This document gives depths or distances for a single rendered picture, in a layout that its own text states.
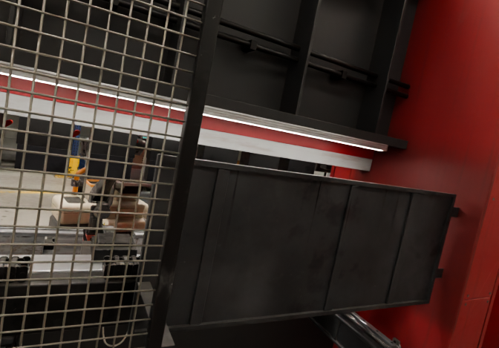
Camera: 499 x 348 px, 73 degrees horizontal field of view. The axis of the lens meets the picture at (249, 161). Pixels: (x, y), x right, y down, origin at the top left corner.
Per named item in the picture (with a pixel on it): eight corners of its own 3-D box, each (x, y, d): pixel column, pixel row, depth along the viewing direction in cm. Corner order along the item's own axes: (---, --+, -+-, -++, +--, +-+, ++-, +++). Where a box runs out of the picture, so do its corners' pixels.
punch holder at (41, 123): (67, 169, 118) (74, 122, 117) (67, 174, 111) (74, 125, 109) (16, 164, 111) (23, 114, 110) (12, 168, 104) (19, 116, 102)
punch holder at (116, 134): (128, 175, 128) (134, 132, 126) (131, 180, 120) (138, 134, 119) (84, 171, 121) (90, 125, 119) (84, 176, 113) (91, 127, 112)
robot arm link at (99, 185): (144, 136, 141) (118, 131, 134) (146, 147, 138) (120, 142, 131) (108, 194, 164) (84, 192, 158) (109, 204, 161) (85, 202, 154)
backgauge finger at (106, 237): (125, 231, 123) (127, 217, 123) (135, 261, 100) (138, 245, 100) (88, 230, 117) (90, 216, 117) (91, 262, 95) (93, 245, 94)
